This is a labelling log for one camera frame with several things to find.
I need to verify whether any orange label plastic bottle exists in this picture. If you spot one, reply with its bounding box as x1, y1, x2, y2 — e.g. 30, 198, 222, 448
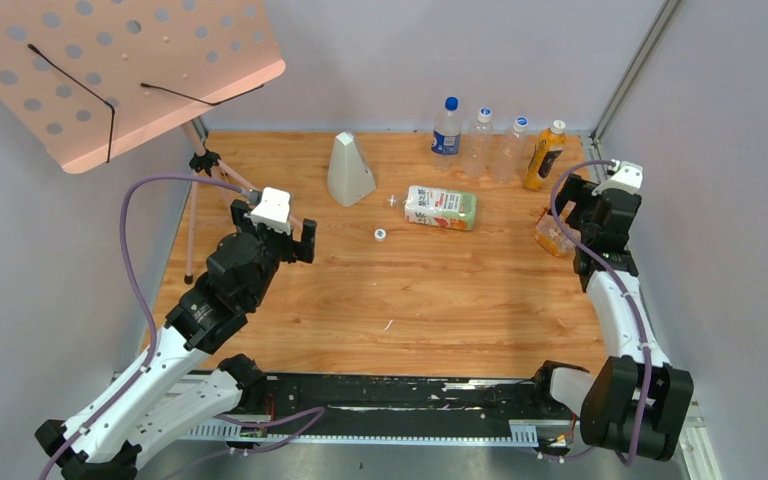
534, 207, 576, 258

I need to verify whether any white green label bottle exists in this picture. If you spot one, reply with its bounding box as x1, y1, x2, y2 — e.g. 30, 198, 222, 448
385, 185, 477, 231

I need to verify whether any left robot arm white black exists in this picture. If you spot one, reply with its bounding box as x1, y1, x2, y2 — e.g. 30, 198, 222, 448
35, 200, 317, 479

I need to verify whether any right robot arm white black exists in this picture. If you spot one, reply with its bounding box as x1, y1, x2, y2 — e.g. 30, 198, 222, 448
530, 174, 694, 461

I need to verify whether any orange juice bottle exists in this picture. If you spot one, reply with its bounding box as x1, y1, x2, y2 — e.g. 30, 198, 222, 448
523, 120, 566, 191

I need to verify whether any clear empty bottle right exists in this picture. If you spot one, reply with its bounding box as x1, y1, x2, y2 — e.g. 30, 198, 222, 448
489, 116, 529, 184

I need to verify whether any clear empty bottle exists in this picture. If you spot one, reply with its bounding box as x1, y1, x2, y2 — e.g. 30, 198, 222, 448
489, 116, 529, 184
461, 107, 494, 179

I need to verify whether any clear empty bottle left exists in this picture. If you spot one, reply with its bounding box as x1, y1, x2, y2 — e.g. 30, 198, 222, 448
461, 107, 494, 179

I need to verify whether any blue cap water bottle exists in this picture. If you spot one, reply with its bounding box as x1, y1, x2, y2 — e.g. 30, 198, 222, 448
431, 96, 462, 170

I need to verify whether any beige metronome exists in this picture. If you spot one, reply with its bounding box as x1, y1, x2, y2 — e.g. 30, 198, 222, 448
327, 131, 376, 207

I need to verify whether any pink music stand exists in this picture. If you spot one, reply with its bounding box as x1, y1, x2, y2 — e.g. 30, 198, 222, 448
0, 1, 286, 293

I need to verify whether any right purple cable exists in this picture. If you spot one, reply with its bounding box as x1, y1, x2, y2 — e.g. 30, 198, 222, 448
549, 159, 654, 468

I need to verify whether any purple cable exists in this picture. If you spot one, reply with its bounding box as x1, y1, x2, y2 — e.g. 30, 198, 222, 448
38, 174, 256, 480
549, 159, 654, 468

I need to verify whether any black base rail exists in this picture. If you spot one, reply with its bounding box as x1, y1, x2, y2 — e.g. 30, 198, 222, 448
181, 372, 572, 447

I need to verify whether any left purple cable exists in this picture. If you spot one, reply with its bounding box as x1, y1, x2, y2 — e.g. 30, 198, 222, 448
38, 174, 256, 480

